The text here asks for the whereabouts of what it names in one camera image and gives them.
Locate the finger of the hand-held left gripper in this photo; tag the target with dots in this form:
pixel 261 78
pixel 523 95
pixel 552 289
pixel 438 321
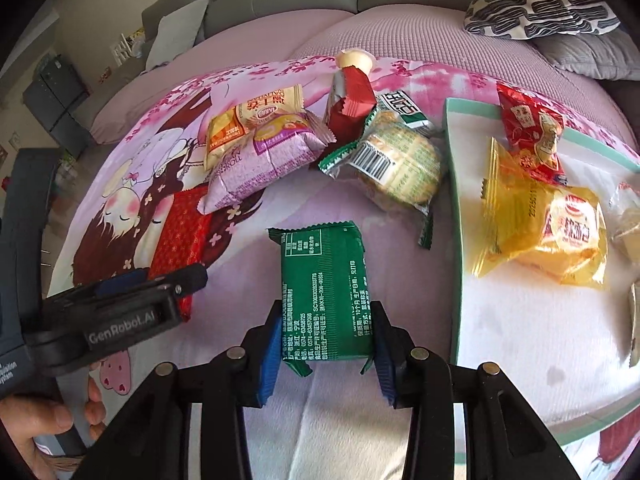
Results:
pixel 122 281
pixel 185 277

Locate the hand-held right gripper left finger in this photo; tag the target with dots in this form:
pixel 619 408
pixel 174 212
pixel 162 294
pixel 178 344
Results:
pixel 267 355

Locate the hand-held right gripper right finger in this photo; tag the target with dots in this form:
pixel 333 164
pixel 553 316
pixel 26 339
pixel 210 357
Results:
pixel 385 360

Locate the red patterned snack packet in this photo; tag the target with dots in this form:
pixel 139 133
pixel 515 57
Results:
pixel 177 230

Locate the dark green snack packet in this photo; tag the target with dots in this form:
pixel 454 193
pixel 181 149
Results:
pixel 325 290

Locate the white tray with teal rim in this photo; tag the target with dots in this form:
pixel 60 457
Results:
pixel 525 340

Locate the yellow bread packet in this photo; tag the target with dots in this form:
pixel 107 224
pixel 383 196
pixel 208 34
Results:
pixel 550 230

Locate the green and white foil packet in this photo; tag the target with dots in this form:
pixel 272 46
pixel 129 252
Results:
pixel 400 107

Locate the small red cartoon packet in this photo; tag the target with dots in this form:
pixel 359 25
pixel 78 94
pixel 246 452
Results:
pixel 532 135

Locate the yellow jelly cup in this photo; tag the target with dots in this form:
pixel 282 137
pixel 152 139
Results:
pixel 355 60

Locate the clear snack packet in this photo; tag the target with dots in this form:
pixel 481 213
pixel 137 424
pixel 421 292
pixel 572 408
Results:
pixel 627 220

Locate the person's left hand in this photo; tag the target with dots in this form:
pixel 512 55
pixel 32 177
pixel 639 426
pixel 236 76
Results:
pixel 30 420

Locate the printed pink blanket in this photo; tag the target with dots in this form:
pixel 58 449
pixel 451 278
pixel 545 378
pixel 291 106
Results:
pixel 310 435

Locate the purple cake roll packet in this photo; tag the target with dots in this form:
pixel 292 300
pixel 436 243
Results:
pixel 260 165

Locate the orange and cream snack packet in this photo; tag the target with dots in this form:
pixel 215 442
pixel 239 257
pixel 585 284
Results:
pixel 240 120

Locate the clear green-edged pastry packet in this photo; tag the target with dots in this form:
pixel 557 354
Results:
pixel 395 170

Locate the dark cabinet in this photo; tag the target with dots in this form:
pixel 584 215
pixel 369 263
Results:
pixel 55 95

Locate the small white rack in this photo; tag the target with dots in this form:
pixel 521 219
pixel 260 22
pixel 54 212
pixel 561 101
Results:
pixel 125 49

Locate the red foil snack packet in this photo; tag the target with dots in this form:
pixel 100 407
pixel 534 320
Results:
pixel 350 110

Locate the light grey pillow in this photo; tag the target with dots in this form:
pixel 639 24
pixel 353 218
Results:
pixel 175 35

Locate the pink quilted sofa cover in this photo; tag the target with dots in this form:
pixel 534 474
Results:
pixel 400 30

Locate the dark grey pillow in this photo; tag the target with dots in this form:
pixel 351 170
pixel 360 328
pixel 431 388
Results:
pixel 590 55

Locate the black and white patterned pillow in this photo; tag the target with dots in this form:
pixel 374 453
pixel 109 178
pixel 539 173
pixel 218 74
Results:
pixel 540 5

